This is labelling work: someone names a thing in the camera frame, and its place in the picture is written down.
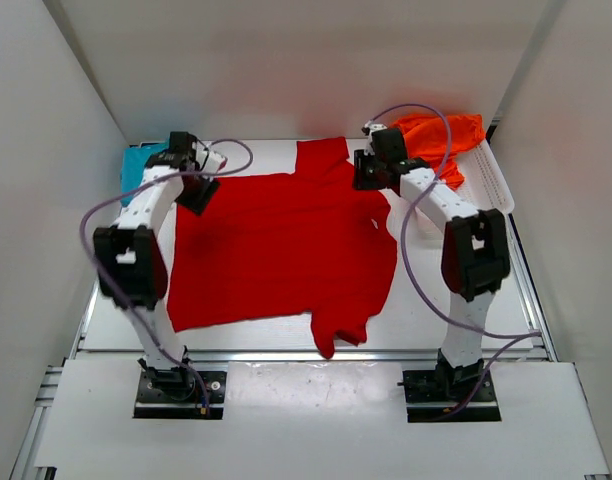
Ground teal t shirt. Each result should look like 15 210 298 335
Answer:
120 143 168 193

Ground red t shirt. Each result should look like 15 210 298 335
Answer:
167 137 397 358

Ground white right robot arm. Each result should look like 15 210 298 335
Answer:
353 123 510 390

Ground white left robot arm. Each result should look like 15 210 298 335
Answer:
93 131 226 371

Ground orange t shirt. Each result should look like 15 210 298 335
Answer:
391 114 486 190

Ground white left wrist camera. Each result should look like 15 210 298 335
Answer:
194 140 228 177

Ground white wire rack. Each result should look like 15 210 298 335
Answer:
407 140 515 245

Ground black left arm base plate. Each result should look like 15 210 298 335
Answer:
133 360 227 420

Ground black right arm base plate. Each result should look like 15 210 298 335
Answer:
398 370 502 424

